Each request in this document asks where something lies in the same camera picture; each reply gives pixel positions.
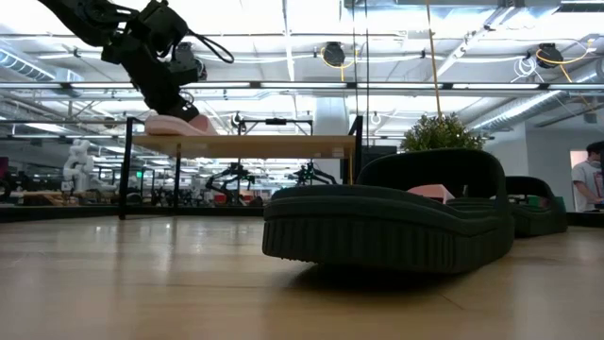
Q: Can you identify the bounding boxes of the black table edge rail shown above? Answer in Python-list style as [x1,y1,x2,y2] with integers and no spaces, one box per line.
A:
[0,203,604,229]

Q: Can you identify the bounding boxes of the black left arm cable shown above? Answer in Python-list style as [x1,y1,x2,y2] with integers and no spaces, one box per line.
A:
[187,29,236,65]

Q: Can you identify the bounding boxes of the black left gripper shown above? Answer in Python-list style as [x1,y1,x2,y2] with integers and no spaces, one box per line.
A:
[101,35,202,124]

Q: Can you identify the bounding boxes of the silver ceiling duct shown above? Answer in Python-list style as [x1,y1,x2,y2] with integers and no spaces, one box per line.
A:
[465,88,604,134]

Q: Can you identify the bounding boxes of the long ceiling light rail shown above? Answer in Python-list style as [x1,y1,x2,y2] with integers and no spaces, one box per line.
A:
[0,80,604,92]

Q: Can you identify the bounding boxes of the black ceiling cable reel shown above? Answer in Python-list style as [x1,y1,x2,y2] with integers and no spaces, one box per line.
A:
[320,41,349,70]
[173,41,210,82]
[534,42,595,70]

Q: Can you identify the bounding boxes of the wooden shelf black metal frame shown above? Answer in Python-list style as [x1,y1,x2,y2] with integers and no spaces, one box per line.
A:
[117,114,365,221]

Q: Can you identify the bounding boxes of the person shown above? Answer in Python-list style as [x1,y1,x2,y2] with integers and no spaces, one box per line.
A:
[570,140,604,213]

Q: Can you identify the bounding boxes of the black background camera frame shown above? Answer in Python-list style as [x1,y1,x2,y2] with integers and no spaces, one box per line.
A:
[234,111,314,138]

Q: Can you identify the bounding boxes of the green potted plant black pot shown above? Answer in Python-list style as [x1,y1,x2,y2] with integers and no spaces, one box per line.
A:
[400,111,486,154]

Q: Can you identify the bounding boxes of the dark green foam slide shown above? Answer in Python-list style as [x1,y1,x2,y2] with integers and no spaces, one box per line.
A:
[261,147,516,276]
[505,175,569,239]

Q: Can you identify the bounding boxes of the black background cabinet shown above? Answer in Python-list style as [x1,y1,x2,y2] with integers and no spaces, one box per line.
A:
[361,144,398,172]

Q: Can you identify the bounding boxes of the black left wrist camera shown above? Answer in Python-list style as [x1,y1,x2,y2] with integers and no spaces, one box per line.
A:
[136,0,191,46]

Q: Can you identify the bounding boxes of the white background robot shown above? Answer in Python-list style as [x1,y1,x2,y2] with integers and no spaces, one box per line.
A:
[61,138,96,194]

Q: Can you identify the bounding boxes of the yellow hanging cord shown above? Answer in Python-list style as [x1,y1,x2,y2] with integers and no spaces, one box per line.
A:
[425,0,444,120]

